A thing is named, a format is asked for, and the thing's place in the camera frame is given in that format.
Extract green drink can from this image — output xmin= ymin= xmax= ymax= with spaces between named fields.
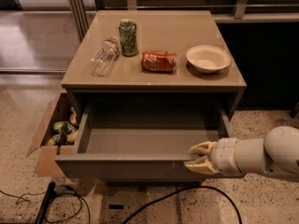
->
xmin=119 ymin=20 xmax=138 ymax=57

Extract thin black cable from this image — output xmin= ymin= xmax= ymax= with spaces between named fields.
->
xmin=0 ymin=184 xmax=92 ymax=224

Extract black bar on floor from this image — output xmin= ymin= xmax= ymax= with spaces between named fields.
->
xmin=35 ymin=182 xmax=56 ymax=224

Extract grey top drawer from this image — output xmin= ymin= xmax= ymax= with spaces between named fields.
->
xmin=55 ymin=102 xmax=247 ymax=183

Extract thick black floor cable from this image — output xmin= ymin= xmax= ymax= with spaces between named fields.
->
xmin=121 ymin=185 xmax=243 ymax=224

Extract orange soda can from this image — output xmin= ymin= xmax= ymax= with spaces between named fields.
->
xmin=141 ymin=50 xmax=177 ymax=73

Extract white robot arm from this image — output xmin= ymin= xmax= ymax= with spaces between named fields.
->
xmin=184 ymin=126 xmax=299 ymax=182

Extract cardboard box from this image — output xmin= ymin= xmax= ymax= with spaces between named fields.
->
xmin=26 ymin=92 xmax=73 ymax=177

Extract snack bags in box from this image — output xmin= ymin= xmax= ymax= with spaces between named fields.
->
xmin=45 ymin=107 xmax=79 ymax=146

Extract grey drawer cabinet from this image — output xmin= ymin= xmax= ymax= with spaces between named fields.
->
xmin=60 ymin=9 xmax=247 ymax=185

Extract white bowl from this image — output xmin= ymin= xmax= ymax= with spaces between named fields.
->
xmin=186 ymin=45 xmax=232 ymax=74

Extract clear plastic bottle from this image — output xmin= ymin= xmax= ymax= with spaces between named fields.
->
xmin=90 ymin=37 xmax=120 ymax=77

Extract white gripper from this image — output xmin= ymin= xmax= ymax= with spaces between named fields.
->
xmin=184 ymin=138 xmax=243 ymax=176

